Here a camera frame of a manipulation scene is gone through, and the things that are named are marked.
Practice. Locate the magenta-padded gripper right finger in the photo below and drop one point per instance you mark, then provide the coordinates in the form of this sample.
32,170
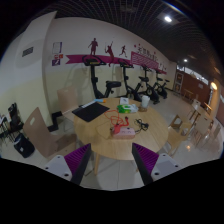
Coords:
146,160

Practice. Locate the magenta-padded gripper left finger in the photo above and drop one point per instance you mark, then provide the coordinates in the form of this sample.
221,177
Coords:
77,160

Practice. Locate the wooden chair with open back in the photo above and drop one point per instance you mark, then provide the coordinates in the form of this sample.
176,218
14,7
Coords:
176,135

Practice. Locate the black rectangular mouse pad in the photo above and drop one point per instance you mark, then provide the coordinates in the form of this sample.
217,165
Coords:
90,111

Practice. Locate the round wooden coaster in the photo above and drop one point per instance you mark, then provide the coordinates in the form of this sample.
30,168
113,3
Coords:
142,109

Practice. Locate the green and white wipes pack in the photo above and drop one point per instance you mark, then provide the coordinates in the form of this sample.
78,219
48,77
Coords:
127,108

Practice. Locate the black bag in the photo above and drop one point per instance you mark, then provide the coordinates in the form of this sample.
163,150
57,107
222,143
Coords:
23,146

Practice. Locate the white cup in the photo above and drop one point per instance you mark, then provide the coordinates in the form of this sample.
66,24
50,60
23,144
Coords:
145,101

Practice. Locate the white and blue pen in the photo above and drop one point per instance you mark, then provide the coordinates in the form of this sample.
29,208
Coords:
95,101

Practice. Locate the small white paper packet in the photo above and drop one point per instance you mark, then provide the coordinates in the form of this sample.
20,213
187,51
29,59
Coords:
124,100

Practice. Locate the group of wooden tables and chairs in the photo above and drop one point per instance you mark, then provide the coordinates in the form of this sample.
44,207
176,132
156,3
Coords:
201,125

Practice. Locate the group of black chairs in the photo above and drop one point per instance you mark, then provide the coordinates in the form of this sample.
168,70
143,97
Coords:
13,116

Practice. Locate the row of black exercise bikes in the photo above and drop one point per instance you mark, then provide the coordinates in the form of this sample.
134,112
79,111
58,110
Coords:
95,81

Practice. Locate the group of ceiling lights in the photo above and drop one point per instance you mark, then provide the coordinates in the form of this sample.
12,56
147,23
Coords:
168,19

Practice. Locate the group of wall posters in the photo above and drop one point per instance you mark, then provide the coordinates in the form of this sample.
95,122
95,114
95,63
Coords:
57,47

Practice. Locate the grey wall vent plate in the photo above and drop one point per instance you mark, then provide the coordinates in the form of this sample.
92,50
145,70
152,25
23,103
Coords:
27,51

